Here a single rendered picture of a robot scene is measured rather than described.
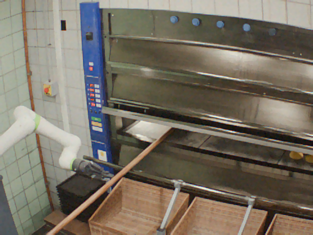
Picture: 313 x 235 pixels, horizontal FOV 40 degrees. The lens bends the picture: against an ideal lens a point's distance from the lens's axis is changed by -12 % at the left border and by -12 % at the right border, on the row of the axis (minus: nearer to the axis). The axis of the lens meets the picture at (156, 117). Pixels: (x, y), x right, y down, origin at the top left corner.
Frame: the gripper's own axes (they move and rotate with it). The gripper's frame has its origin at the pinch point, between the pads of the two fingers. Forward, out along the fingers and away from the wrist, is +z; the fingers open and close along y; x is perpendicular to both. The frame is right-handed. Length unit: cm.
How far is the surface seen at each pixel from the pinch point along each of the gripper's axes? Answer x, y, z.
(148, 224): -36, 61, 0
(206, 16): -53, -88, 40
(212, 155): -54, 2, 42
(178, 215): -36, 44, 26
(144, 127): -71, 2, -20
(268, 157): -65, 2, 78
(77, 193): -15, 37, -46
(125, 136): -53, 2, -25
